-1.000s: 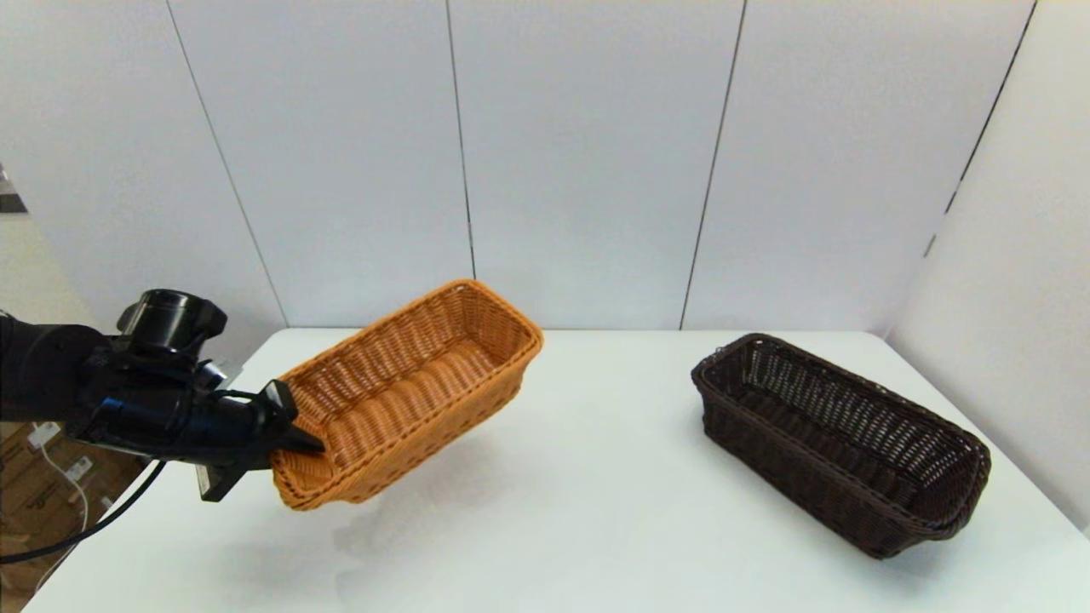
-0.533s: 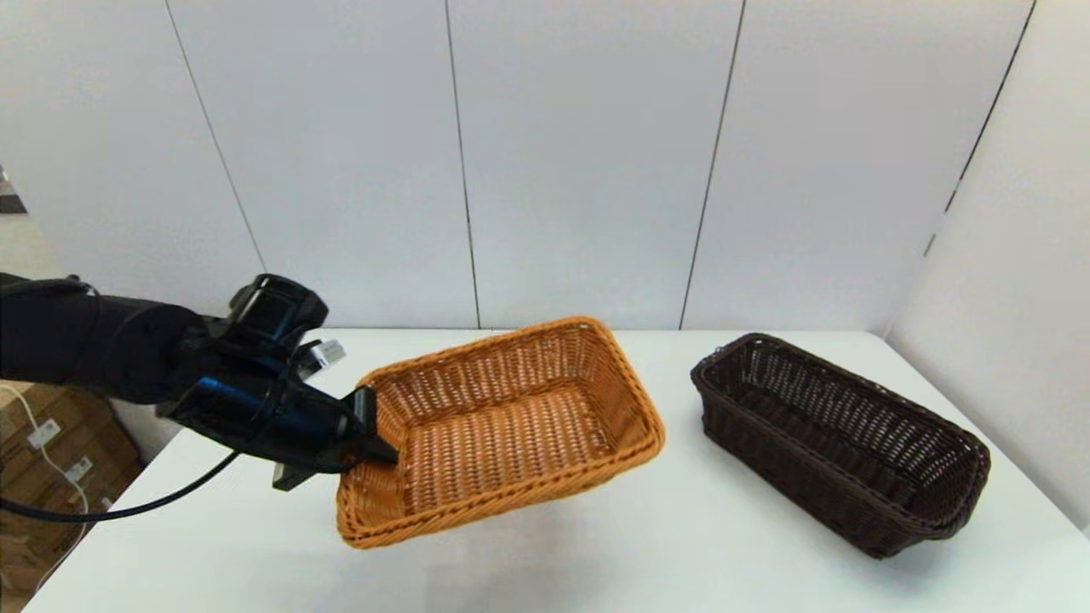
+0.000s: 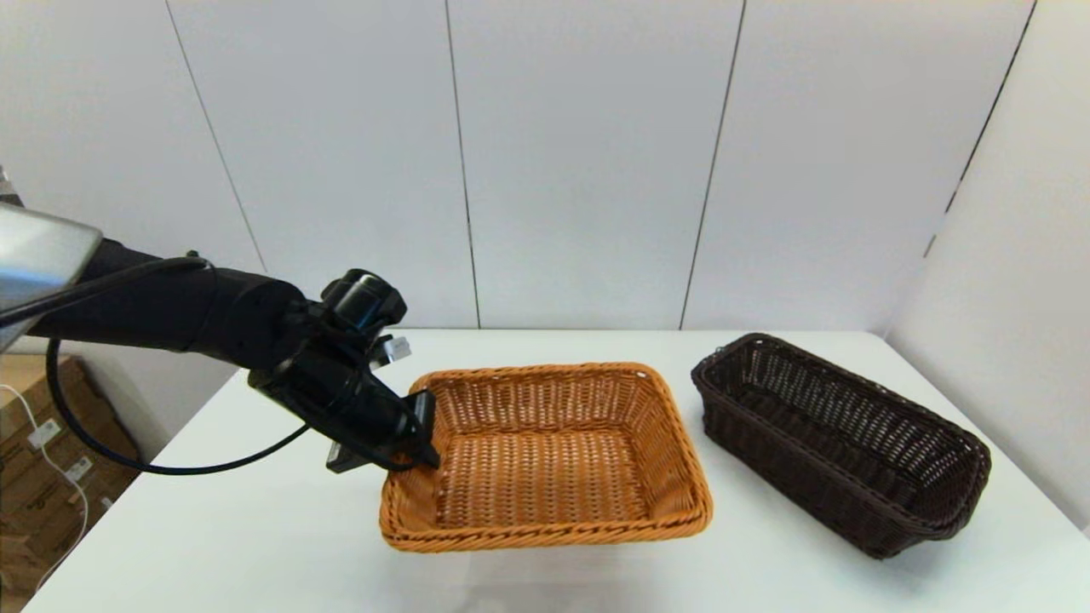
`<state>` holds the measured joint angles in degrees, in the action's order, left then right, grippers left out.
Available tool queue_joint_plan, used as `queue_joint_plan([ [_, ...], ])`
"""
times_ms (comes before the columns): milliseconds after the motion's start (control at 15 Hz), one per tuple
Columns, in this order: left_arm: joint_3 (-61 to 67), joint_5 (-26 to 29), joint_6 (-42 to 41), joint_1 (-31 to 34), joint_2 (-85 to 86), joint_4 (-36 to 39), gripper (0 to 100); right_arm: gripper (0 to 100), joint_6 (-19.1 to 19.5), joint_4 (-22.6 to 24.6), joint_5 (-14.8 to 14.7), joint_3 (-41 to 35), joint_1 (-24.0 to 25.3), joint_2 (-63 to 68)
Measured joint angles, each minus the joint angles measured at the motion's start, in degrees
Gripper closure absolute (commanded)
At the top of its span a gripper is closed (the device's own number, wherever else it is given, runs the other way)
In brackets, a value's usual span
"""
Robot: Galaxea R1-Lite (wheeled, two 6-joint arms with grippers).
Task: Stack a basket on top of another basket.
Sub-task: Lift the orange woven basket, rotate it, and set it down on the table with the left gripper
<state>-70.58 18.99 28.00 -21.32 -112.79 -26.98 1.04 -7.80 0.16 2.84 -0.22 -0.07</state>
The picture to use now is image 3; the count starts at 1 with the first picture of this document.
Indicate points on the brown cardboard box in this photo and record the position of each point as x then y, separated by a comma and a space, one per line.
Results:
21, 375
25, 545

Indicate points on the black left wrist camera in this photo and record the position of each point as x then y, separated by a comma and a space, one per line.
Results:
366, 300

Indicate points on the grey wall fixture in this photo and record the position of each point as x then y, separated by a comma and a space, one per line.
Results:
8, 191

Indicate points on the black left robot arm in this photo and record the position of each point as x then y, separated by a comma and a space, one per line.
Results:
170, 315

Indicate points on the dark brown wicker basket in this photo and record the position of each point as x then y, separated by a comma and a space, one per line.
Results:
817, 477

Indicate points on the white plug connector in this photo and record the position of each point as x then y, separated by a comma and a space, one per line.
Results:
397, 349

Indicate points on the white label tag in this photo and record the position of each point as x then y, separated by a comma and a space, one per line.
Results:
44, 434
79, 469

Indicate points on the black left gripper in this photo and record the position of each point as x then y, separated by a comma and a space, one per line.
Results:
341, 400

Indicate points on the orange wicker basket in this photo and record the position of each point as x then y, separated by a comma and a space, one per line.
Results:
553, 477

